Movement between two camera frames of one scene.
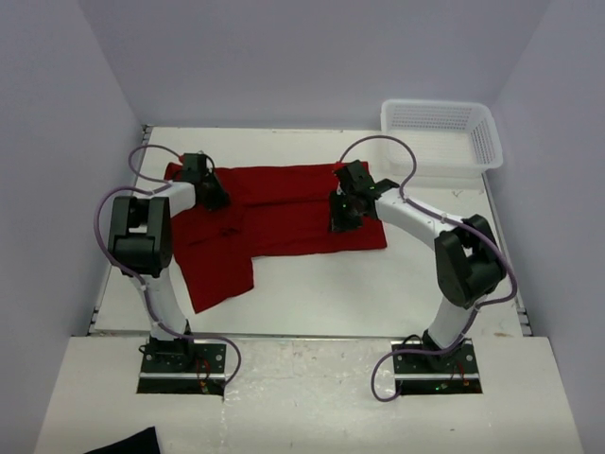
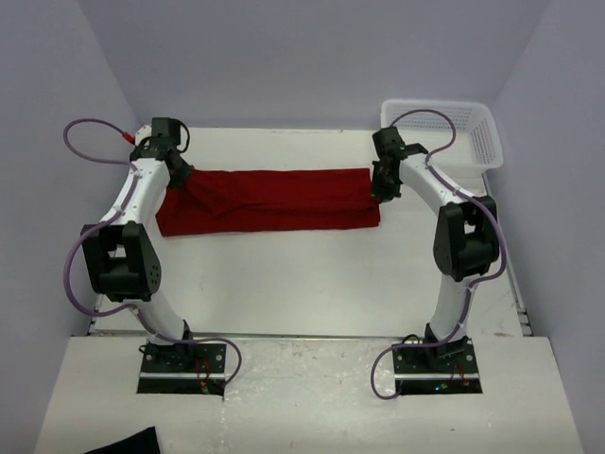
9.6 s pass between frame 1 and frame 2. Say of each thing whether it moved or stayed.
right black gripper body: moved
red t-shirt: moved
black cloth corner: stayed
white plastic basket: stayed
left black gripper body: moved
